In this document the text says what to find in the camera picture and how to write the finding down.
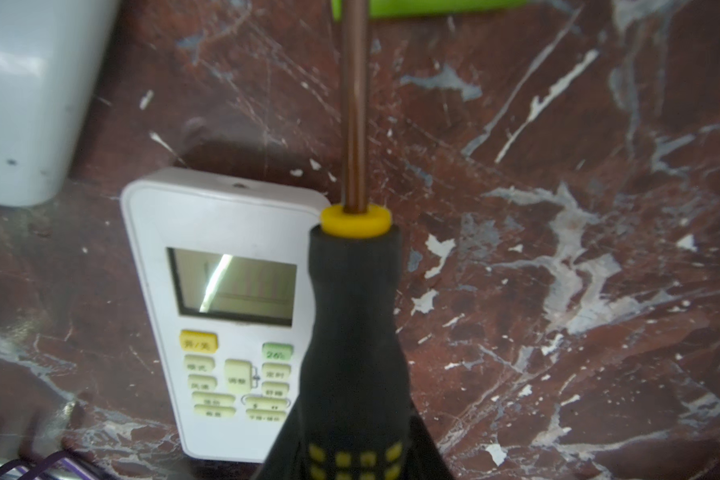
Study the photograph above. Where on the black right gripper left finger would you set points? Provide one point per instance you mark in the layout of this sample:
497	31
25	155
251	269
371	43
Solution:
285	460

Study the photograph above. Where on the green AA battery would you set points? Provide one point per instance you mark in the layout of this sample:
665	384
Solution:
388	9

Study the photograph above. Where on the purple garden fork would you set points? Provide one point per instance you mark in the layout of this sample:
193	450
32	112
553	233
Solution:
58	465

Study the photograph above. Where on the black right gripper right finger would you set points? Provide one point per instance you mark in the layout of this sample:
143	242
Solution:
424	461

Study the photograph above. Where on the white air conditioner remote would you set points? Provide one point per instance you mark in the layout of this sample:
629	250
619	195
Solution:
223	267

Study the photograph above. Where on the white remote with red buttons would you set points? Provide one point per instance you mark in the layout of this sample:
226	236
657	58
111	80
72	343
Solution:
50	57

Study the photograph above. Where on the black yellow screwdriver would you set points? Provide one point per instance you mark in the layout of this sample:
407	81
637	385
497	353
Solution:
355	395

